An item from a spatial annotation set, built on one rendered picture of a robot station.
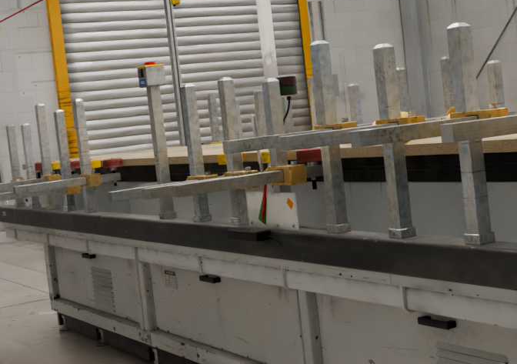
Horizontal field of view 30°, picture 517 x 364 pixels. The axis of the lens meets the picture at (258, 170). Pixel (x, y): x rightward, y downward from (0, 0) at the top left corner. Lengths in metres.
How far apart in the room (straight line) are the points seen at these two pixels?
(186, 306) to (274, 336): 0.66
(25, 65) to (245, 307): 7.53
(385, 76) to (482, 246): 0.45
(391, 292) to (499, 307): 0.35
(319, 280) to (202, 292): 1.20
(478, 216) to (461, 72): 0.29
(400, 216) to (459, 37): 0.45
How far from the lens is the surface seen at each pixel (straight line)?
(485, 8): 12.25
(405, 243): 2.15
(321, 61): 2.38
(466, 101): 1.98
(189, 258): 3.21
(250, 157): 3.03
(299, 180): 2.54
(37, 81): 10.69
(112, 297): 4.57
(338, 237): 2.35
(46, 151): 4.42
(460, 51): 1.98
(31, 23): 10.75
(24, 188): 3.83
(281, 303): 3.18
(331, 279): 2.49
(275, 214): 2.61
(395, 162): 2.18
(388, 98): 2.17
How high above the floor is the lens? 1.00
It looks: 3 degrees down
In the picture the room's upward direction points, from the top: 6 degrees counter-clockwise
